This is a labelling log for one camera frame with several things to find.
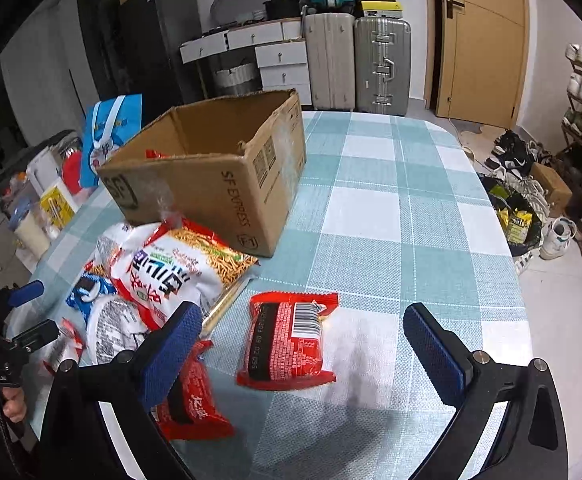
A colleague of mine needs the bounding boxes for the silver suitcase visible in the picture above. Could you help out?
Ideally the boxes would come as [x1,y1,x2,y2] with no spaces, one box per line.
[354,16,413,116]

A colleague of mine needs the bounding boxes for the white jar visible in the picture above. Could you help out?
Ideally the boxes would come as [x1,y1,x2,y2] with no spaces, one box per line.
[11,205,52,256]

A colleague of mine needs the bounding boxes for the black cabinet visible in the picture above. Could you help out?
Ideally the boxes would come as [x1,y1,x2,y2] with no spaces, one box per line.
[98,0,207,126]

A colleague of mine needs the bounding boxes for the blue white snack packet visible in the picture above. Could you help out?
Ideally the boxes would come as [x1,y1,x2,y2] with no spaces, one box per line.
[66,272,119,321]

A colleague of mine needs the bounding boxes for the small cardboard box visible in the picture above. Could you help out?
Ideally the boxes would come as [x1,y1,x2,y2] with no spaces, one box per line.
[531,162,573,218]

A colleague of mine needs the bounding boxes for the yellow black bag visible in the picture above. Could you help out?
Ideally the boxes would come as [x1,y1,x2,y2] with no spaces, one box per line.
[491,180,546,246]

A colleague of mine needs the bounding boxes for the beige suitcase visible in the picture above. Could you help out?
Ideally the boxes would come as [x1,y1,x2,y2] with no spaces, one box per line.
[303,11,357,112]

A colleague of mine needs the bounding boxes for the brown cardboard box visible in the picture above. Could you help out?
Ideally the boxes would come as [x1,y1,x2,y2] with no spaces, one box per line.
[96,88,308,258]

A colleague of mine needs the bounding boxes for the white woven basket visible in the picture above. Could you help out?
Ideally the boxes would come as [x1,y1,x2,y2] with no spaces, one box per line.
[213,62,262,96]

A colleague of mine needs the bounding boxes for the small red white packet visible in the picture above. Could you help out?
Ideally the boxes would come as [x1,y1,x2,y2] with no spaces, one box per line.
[38,319,86,376]

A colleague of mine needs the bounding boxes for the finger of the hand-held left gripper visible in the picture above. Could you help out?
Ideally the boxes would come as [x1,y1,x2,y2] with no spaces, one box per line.
[0,280,45,318]
[1,319,61,361]

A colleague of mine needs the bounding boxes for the noodle print snack bag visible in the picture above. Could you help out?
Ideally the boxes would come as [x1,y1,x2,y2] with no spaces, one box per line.
[108,217,261,328]

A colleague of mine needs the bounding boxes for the wooden door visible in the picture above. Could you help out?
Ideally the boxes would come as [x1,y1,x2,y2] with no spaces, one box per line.
[433,0,530,131]

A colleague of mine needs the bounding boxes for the red snack packet with barcode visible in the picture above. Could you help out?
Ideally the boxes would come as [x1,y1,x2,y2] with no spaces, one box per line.
[235,291,339,391]

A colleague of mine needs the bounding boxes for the white drawer cabinet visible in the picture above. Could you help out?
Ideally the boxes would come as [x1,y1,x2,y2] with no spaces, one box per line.
[180,17,313,106]

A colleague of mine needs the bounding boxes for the clear cracker packet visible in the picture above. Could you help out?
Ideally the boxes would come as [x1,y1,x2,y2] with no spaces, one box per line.
[198,272,254,336]

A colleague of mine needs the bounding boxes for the white grey print snack packet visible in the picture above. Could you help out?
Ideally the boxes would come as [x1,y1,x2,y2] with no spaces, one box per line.
[85,296,149,366]

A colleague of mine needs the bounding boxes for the blue cartoon bag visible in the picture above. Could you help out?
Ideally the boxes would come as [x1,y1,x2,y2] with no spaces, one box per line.
[80,93,143,190]

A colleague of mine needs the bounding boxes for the yellow black box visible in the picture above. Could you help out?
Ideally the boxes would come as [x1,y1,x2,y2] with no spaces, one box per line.
[361,1,404,18]

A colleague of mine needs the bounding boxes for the grey oval board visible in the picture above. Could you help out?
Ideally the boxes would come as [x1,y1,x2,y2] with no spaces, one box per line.
[210,0,272,26]

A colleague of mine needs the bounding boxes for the black sneakers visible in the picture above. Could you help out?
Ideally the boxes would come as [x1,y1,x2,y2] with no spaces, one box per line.
[486,130,536,171]

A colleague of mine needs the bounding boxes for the white silver snack bag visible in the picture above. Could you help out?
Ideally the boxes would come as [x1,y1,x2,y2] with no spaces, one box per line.
[84,222,164,281]

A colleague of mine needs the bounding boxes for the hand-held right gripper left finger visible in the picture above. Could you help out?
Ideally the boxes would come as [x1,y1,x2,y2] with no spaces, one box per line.
[38,301,204,480]

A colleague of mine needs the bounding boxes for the red container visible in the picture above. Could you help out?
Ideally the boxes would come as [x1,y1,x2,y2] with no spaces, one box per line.
[61,150,84,193]

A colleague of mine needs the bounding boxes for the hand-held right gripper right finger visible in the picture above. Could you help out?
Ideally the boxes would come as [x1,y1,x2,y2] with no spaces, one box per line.
[403,303,569,480]

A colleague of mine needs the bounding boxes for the white kettle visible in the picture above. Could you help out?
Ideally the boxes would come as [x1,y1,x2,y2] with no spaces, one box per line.
[26,152,64,196]

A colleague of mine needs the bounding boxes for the red snack packet black stripe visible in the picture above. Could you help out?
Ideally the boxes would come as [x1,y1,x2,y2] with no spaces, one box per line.
[153,340,235,442]

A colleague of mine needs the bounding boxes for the checked tablecloth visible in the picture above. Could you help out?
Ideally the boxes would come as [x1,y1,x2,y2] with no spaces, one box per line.
[1,110,534,480]

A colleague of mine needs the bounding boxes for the white sneaker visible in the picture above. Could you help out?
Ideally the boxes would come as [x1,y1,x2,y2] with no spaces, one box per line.
[541,217,578,261]

